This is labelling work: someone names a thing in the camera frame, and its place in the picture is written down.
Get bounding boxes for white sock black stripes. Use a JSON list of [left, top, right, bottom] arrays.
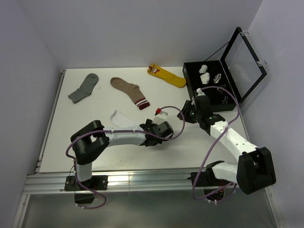
[[110, 110, 139, 128]]

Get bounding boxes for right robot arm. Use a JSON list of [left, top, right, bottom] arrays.
[[177, 95, 276, 195]]

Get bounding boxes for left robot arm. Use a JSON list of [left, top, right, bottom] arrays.
[[70, 119, 173, 190]]

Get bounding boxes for dark rolled sock lower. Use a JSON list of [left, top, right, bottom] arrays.
[[221, 95, 229, 104]]

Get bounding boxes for dark striped rolled sock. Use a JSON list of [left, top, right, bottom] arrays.
[[217, 85, 226, 94]]

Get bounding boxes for black storage box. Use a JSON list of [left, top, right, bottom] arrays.
[[182, 60, 236, 112]]

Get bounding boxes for striped rolled sock upper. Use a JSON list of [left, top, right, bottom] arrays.
[[213, 74, 221, 84]]

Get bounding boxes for white rolled sock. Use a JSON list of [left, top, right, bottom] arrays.
[[199, 65, 208, 74]]

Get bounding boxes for brown striped sock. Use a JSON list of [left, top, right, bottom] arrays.
[[110, 77, 150, 110]]

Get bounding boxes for yellow sock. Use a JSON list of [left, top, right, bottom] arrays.
[[147, 64, 186, 88]]

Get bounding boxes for box lid with glass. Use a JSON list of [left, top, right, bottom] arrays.
[[220, 27, 267, 103]]

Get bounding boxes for grey sock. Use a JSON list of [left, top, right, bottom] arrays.
[[68, 73, 99, 104]]

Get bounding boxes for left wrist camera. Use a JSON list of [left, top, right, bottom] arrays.
[[152, 108, 168, 125]]

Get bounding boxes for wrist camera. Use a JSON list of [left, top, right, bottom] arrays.
[[152, 108, 168, 125], [194, 88, 206, 97]]

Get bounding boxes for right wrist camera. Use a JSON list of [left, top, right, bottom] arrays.
[[194, 88, 206, 97]]

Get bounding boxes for aluminium frame rail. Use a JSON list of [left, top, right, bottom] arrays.
[[22, 166, 273, 194]]

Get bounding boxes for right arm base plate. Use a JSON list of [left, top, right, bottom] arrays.
[[196, 171, 230, 187]]

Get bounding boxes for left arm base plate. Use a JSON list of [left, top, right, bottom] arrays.
[[64, 175, 108, 191]]

